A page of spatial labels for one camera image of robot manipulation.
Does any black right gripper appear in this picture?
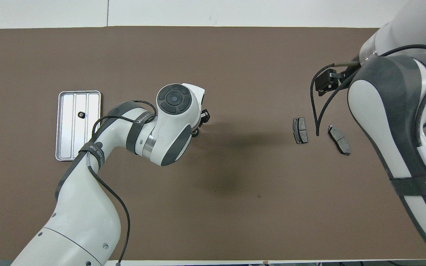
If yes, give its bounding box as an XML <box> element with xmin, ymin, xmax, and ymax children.
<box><xmin>315</xmin><ymin>69</ymin><xmax>352</xmax><ymax>97</ymax></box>

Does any silver metal tray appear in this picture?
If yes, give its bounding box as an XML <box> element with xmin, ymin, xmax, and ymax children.
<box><xmin>55</xmin><ymin>91</ymin><xmax>102</xmax><ymax>161</ymax></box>

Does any rectangular dark brake pad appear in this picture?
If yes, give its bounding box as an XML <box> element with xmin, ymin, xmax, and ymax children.
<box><xmin>293</xmin><ymin>117</ymin><xmax>308</xmax><ymax>144</ymax></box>

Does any elongated dark brake pad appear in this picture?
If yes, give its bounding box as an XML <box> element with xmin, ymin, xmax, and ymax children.
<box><xmin>328</xmin><ymin>125</ymin><xmax>351</xmax><ymax>156</ymax></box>

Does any brown table mat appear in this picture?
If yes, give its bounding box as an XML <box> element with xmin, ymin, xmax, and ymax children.
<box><xmin>0</xmin><ymin>26</ymin><xmax>426</xmax><ymax>261</ymax></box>

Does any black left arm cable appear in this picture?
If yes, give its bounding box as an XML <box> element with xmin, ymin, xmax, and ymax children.
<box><xmin>86</xmin><ymin>100</ymin><xmax>158</xmax><ymax>266</ymax></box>

